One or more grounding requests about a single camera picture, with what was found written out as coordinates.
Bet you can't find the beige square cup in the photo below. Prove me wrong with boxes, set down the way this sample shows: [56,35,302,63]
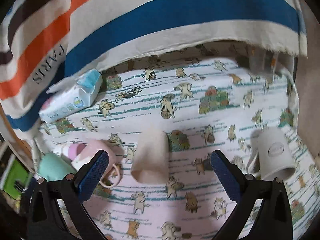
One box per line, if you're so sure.
[131,128,169,185]

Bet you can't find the mint green cup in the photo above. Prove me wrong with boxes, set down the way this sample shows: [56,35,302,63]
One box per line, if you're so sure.
[38,153,76,181]

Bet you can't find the pink and white cup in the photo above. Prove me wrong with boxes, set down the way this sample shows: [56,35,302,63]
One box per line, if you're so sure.
[53,143,86,161]

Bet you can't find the pink and cream mug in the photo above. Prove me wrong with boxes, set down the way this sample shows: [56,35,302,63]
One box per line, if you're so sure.
[71,140,121,189]

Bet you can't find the baby wipes pack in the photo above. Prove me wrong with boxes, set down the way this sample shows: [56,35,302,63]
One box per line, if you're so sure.
[39,69,103,124]

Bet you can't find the cat print bed sheet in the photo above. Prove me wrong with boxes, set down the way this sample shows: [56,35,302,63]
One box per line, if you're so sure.
[35,50,319,239]

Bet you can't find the striped Paris canvas cloth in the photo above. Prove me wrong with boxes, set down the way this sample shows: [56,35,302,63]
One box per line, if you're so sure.
[1,0,308,140]

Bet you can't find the grey mug with handle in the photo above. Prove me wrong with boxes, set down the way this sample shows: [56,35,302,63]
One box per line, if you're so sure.
[246,127,296,181]

